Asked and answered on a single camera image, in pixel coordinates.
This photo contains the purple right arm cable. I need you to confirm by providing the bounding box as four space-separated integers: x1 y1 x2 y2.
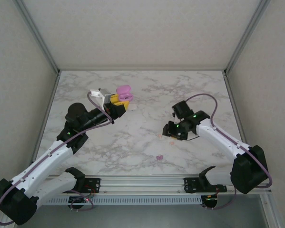
185 93 274 211

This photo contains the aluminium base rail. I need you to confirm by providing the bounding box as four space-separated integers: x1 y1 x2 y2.
44 174 273 197

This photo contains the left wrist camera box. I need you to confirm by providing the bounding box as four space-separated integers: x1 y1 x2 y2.
89 88 112 108

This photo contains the purple earbud charging case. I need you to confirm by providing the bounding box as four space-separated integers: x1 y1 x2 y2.
116 85 133 102

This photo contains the small controller circuit board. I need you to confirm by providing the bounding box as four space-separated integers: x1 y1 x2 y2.
203 194 219 203
68 196 89 204

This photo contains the aluminium frame post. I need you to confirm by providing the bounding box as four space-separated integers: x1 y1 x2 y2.
13 0 61 74
224 0 272 74

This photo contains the aluminium table end rail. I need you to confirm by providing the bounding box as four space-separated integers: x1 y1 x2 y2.
59 68 226 72

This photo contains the white slotted cable duct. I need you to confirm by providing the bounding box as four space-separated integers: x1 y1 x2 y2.
46 196 202 205

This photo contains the aluminium table side rail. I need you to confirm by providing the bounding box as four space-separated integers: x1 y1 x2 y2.
25 71 61 176
223 71 256 175

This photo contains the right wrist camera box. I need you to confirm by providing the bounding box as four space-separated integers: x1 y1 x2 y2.
171 111 181 124

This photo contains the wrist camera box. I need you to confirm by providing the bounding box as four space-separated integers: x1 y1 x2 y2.
171 111 181 124
89 88 112 108

